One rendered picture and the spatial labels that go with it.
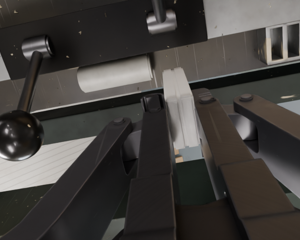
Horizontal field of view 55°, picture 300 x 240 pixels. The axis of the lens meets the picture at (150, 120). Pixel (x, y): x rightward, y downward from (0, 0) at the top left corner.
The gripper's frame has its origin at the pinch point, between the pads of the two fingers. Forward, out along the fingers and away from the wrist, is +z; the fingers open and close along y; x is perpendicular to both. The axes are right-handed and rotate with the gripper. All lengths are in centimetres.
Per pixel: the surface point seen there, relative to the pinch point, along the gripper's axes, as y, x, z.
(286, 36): 11.9, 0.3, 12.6
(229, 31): 6.1, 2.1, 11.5
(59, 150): -136, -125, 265
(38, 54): -11.8, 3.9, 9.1
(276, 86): 13.7, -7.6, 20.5
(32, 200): -23.7, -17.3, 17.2
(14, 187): -183, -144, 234
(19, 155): -11.6, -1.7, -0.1
